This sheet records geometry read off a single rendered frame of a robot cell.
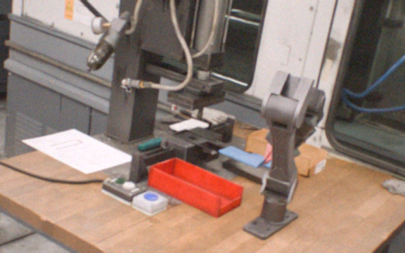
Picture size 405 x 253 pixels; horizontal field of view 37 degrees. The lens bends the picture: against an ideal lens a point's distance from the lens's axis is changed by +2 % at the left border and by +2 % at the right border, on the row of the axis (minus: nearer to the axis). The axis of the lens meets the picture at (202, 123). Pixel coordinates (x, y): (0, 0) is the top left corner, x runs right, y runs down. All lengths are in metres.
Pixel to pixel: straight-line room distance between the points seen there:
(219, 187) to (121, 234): 0.37
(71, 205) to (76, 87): 1.71
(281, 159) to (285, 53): 0.97
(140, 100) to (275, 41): 0.70
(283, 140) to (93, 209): 0.52
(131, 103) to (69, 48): 1.32
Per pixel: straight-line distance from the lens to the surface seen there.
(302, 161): 1.99
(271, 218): 1.60
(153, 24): 1.88
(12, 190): 1.65
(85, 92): 3.19
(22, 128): 3.68
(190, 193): 1.64
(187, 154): 1.83
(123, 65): 1.98
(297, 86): 1.45
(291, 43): 2.39
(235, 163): 1.93
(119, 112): 2.02
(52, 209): 1.57
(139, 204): 1.58
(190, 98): 1.77
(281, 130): 1.43
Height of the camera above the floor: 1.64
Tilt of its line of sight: 19 degrees down
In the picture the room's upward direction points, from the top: 9 degrees clockwise
